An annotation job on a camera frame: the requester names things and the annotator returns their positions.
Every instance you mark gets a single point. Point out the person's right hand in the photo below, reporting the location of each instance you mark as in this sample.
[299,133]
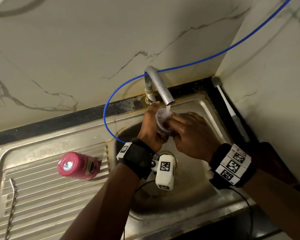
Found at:
[197,139]

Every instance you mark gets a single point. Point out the person's left hand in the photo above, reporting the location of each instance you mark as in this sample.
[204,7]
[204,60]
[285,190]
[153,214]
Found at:
[150,132]

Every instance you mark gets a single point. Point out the clear plastic lid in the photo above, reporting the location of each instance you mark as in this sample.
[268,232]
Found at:
[162,117]

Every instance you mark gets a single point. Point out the white bottle brush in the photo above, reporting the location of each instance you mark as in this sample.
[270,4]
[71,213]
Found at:
[230,109]

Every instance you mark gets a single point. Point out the pink steel tumbler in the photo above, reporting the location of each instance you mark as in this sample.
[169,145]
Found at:
[82,167]

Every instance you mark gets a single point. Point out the bent metal straw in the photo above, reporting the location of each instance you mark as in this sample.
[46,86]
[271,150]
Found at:
[12,209]

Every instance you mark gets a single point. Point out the person's left forearm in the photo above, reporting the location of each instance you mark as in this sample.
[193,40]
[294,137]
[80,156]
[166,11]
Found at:
[105,209]

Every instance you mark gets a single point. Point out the person's right forearm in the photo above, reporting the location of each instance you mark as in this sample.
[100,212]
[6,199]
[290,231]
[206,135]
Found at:
[282,207]

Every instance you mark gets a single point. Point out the black right wrist band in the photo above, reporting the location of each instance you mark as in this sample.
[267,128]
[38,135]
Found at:
[230,167]

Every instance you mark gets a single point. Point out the metal faucet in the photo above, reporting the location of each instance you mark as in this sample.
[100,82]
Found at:
[161,84]

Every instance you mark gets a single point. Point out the thin blue tube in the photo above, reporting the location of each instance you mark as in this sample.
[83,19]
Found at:
[110,102]

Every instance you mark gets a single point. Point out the stainless steel sink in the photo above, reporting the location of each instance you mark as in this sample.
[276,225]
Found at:
[52,202]

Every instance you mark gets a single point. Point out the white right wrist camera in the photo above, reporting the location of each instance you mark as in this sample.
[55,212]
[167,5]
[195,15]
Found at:
[210,174]

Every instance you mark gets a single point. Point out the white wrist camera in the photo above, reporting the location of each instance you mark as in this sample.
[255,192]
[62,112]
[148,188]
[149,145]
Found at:
[210,174]
[165,174]

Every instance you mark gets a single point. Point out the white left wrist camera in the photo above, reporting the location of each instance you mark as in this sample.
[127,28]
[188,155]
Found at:
[165,174]

